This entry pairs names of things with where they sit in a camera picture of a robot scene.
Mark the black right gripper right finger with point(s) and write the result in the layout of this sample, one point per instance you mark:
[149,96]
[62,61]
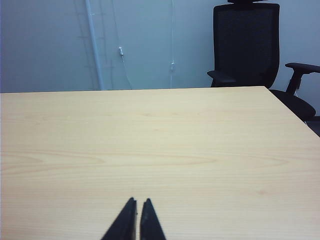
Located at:
[151,222]

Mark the black mesh office chair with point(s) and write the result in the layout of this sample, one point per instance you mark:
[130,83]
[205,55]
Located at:
[245,45]

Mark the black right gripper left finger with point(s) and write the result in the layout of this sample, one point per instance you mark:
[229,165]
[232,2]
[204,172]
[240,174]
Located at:
[123,222]

